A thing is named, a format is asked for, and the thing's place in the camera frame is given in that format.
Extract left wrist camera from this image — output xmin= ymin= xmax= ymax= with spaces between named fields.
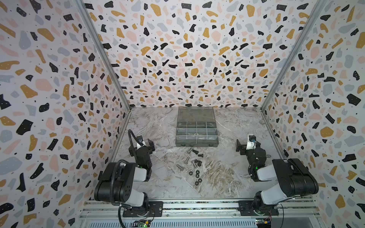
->
xmin=136 ymin=135 xmax=145 ymax=150

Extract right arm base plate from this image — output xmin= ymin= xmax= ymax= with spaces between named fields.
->
xmin=238 ymin=200 xmax=279 ymax=216

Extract large silver hex bolt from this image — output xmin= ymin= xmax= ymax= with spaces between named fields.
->
xmin=176 ymin=164 xmax=185 ymax=171

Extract circuit board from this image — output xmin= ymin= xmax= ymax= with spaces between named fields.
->
xmin=256 ymin=218 xmax=271 ymax=228
xmin=131 ymin=220 xmax=151 ymax=228

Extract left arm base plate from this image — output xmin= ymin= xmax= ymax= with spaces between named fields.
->
xmin=123 ymin=201 xmax=163 ymax=218

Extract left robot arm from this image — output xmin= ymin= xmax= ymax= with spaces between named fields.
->
xmin=94 ymin=136 xmax=155 ymax=210

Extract right circuit board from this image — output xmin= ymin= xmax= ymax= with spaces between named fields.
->
xmin=256 ymin=218 xmax=271 ymax=228

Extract left circuit board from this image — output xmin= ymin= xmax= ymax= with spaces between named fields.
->
xmin=131 ymin=220 xmax=151 ymax=228

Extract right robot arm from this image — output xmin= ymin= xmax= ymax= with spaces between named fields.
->
xmin=236 ymin=135 xmax=319 ymax=217

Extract aluminium mounting rail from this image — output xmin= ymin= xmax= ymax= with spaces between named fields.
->
xmin=79 ymin=198 xmax=320 ymax=220

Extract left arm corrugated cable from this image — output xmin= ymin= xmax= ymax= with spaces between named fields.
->
xmin=109 ymin=129 xmax=143 ymax=228

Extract grey plastic organizer box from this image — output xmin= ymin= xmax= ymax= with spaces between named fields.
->
xmin=175 ymin=107 xmax=219 ymax=147

